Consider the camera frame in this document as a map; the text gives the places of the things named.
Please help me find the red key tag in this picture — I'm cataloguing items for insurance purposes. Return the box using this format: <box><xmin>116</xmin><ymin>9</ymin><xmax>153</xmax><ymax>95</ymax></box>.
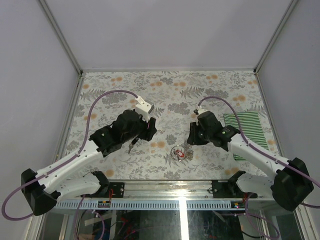
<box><xmin>174</xmin><ymin>149</ymin><xmax>185</xmax><ymax>161</ymax></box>

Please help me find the silver keyring with keys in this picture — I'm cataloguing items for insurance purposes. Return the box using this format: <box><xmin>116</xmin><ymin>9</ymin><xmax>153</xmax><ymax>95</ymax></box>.
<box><xmin>170</xmin><ymin>144</ymin><xmax>194</xmax><ymax>162</ymax></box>

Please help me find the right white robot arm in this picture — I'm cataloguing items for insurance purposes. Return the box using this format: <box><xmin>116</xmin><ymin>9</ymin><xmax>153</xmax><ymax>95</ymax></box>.
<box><xmin>187</xmin><ymin>109</ymin><xmax>314</xmax><ymax>212</ymax></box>

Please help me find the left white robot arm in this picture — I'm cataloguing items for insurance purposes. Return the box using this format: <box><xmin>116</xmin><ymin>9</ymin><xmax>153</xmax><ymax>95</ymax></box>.
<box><xmin>21</xmin><ymin>109</ymin><xmax>157</xmax><ymax>216</ymax></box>

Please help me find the black tagged key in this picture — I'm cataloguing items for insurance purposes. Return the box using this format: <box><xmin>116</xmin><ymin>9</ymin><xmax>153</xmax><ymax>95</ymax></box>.
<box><xmin>128</xmin><ymin>137</ymin><xmax>139</xmax><ymax>154</ymax></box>

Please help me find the green striped cloth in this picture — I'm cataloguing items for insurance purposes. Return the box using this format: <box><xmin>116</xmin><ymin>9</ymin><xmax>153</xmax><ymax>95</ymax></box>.
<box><xmin>223</xmin><ymin>111</ymin><xmax>269</xmax><ymax>161</ymax></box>

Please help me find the floral patterned table mat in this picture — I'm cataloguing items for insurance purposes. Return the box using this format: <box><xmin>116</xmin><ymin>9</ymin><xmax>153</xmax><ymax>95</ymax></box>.
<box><xmin>64</xmin><ymin>70</ymin><xmax>278</xmax><ymax>180</ymax></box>

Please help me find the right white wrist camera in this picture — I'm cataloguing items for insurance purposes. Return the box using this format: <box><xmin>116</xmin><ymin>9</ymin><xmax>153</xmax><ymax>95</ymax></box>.
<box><xmin>193</xmin><ymin>106</ymin><xmax>207</xmax><ymax>115</ymax></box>

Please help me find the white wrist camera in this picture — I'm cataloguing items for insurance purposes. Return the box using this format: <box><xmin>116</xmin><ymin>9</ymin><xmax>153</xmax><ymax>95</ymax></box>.
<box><xmin>193</xmin><ymin>106</ymin><xmax>207</xmax><ymax>115</ymax></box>
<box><xmin>134</xmin><ymin>95</ymin><xmax>155</xmax><ymax>122</ymax></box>

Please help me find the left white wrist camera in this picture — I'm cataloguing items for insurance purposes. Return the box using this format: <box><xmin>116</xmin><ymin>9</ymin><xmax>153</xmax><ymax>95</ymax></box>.
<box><xmin>134</xmin><ymin>95</ymin><xmax>155</xmax><ymax>122</ymax></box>

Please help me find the aluminium front rail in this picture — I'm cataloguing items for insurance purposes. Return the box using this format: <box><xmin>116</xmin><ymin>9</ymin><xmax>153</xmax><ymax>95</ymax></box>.
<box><xmin>37</xmin><ymin>179</ymin><xmax>307</xmax><ymax>200</ymax></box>

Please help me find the white slotted cable duct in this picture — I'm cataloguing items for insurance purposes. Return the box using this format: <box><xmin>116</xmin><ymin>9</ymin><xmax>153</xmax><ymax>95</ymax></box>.
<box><xmin>55</xmin><ymin>199</ymin><xmax>245</xmax><ymax>211</ymax></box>

